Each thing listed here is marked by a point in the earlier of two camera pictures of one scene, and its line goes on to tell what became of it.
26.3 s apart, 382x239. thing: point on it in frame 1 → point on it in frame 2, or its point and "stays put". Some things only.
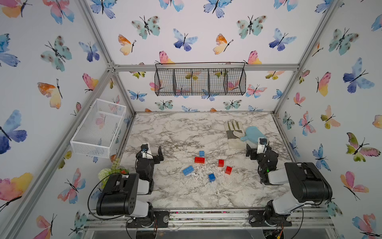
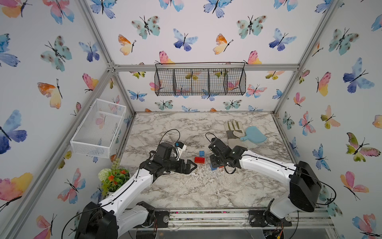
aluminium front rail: (217, 218) stays put
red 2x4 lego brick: (199, 160) stays put
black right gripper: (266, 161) → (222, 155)
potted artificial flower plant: (116, 169) stays put
